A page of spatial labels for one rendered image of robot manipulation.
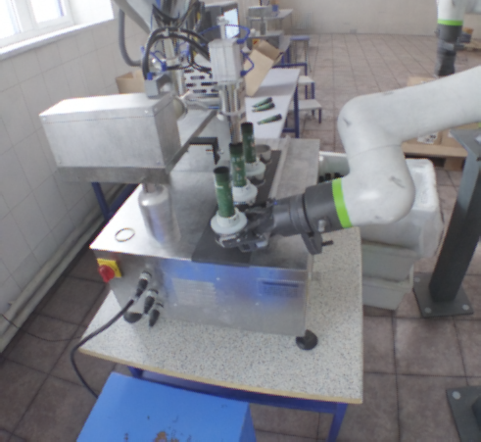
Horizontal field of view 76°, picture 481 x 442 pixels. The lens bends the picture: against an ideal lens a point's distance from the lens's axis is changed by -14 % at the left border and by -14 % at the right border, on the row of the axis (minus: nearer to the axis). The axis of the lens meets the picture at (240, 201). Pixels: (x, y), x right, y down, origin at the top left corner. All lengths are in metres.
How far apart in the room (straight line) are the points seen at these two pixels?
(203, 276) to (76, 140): 0.38
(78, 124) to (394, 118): 0.56
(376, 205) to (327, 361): 0.42
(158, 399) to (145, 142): 0.70
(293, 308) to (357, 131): 0.39
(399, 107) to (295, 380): 0.61
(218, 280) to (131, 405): 0.48
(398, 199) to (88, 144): 0.56
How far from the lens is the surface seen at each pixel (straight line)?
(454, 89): 0.66
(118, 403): 1.08
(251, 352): 0.89
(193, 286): 0.79
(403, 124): 0.63
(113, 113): 0.64
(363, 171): 0.61
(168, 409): 1.02
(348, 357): 0.89
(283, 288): 0.72
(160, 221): 0.72
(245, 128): 0.83
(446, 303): 2.08
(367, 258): 1.70
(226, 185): 0.65
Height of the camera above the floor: 1.51
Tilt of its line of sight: 34 degrees down
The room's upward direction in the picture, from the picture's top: 7 degrees counter-clockwise
